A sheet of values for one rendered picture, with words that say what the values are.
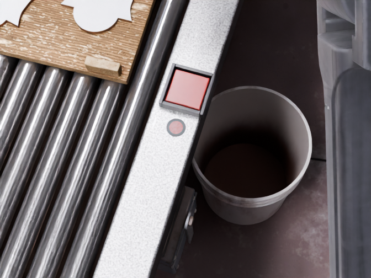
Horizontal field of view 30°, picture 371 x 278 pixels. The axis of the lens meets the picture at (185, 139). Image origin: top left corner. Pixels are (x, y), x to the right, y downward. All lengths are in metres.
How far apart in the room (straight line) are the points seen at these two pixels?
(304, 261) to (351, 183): 1.53
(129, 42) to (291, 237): 1.01
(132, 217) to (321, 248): 1.02
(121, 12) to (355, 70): 0.78
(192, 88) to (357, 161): 0.68
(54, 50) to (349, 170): 0.78
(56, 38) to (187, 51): 0.22
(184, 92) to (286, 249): 0.97
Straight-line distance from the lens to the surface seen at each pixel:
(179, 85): 1.14
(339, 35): 0.50
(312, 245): 2.03
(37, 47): 1.20
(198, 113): 1.12
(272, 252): 2.01
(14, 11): 1.24
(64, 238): 1.11
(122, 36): 1.18
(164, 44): 1.19
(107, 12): 1.20
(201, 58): 1.18
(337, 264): 0.53
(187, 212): 1.18
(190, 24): 1.21
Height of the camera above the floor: 1.97
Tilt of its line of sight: 70 degrees down
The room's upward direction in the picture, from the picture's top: 7 degrees counter-clockwise
